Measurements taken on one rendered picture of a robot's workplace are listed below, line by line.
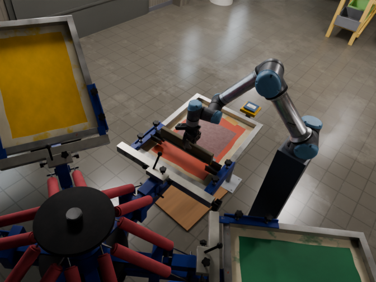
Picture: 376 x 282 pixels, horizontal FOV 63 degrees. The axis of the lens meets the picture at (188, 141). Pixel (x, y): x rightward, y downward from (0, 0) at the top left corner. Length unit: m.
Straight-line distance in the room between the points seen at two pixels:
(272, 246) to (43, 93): 1.55
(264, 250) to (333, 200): 1.84
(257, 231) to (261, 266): 0.19
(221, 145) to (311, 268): 0.93
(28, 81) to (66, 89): 0.21
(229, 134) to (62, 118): 1.11
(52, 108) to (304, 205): 2.43
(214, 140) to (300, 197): 1.44
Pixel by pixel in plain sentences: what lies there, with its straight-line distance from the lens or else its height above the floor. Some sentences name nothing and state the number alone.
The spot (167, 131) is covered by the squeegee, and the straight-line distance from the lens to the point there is 1.94.
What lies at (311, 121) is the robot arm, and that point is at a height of 1.43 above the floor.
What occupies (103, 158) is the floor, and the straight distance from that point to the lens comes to 3.29.
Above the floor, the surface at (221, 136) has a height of 0.96.
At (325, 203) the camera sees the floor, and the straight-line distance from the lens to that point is 3.41.
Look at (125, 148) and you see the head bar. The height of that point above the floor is 1.04.
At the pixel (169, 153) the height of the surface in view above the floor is 0.96.
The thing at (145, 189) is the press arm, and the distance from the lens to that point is 1.72.
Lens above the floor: 2.44
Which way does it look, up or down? 44 degrees down
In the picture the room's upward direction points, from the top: 8 degrees clockwise
